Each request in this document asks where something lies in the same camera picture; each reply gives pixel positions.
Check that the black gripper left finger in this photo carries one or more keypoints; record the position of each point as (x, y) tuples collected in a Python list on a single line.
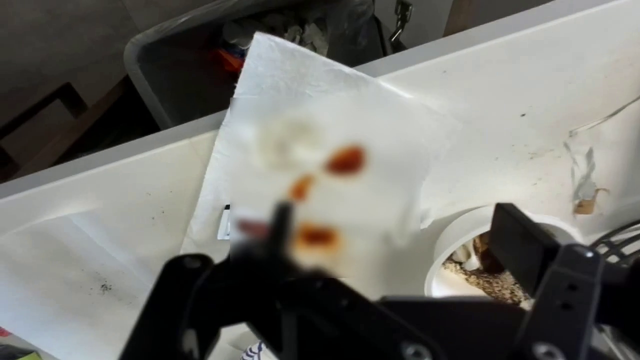
[(220, 293)]

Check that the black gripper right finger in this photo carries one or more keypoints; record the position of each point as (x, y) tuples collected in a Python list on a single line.
[(567, 300)]

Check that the small red white sachet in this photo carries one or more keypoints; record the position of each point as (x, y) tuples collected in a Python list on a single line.
[(241, 224)]

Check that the ketchup stained white napkin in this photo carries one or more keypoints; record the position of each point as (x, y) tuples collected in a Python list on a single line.
[(321, 92)]

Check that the grey trash bin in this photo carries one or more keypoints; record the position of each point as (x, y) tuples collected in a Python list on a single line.
[(181, 73)]

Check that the torn tissue scrap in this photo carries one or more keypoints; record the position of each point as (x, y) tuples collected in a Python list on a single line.
[(584, 172)]

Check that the white bowl with food remains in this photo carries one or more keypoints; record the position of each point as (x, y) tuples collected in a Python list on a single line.
[(453, 233)]

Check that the orange wrapper trash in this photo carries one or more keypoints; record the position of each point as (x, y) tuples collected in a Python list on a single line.
[(228, 61)]

